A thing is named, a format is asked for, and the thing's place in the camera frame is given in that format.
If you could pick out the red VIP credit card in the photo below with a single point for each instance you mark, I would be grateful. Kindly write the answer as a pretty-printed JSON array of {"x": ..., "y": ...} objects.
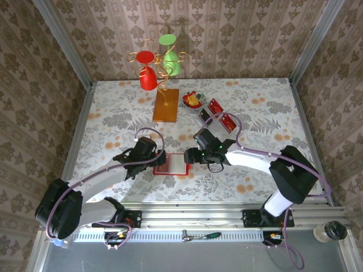
[{"x": 215, "y": 106}]

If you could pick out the leaf patterned ceramic bowl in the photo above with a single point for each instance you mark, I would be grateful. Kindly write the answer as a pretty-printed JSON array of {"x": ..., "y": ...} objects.
[{"x": 202, "y": 97}]

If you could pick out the clear cup black lid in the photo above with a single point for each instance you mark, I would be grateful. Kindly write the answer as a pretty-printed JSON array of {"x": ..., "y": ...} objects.
[{"x": 336, "y": 230}]

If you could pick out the blue white plastic connector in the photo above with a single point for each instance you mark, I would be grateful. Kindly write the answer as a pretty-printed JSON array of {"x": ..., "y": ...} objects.
[{"x": 63, "y": 244}]

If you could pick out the aluminium side rail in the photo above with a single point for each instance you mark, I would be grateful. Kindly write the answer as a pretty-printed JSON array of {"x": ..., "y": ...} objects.
[
  {"x": 80, "y": 127},
  {"x": 308, "y": 127}
]

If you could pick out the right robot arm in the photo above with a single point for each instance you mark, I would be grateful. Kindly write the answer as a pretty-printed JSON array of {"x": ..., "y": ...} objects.
[{"x": 249, "y": 161}]

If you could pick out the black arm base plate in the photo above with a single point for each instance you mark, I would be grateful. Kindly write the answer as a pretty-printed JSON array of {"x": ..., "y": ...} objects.
[
  {"x": 136, "y": 218},
  {"x": 251, "y": 218}
]

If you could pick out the black credit card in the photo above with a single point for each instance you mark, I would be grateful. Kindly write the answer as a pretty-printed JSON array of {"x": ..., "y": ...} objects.
[{"x": 204, "y": 115}]

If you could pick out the aluminium frame post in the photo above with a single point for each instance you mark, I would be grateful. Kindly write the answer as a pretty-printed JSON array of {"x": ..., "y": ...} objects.
[
  {"x": 315, "y": 42},
  {"x": 64, "y": 42}
]

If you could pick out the black wiring junction board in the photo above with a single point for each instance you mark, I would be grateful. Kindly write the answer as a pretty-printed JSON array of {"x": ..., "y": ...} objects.
[
  {"x": 116, "y": 236},
  {"x": 273, "y": 236}
]

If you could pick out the floral print tablecloth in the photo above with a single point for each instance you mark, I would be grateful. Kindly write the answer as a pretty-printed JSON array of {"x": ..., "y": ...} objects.
[{"x": 113, "y": 127}]

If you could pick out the red card holder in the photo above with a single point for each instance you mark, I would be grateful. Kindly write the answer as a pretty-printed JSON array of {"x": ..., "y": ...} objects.
[{"x": 178, "y": 164}]

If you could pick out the red candy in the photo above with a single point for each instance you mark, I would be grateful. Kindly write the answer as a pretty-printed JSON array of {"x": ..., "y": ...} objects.
[{"x": 186, "y": 98}]

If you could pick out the aluminium extrusion rail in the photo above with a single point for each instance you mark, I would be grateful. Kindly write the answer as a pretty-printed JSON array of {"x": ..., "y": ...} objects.
[{"x": 198, "y": 218}]

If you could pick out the red wine glass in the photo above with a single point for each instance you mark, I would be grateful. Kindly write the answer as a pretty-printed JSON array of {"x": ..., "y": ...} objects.
[{"x": 148, "y": 80}]

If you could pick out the green wine glass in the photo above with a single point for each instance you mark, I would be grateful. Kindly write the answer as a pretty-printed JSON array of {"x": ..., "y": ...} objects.
[{"x": 171, "y": 61}]

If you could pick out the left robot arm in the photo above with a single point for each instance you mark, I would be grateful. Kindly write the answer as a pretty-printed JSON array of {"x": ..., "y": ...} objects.
[{"x": 93, "y": 184}]

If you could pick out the yellow candy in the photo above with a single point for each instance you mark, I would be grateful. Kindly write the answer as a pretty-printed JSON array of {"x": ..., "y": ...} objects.
[{"x": 193, "y": 100}]

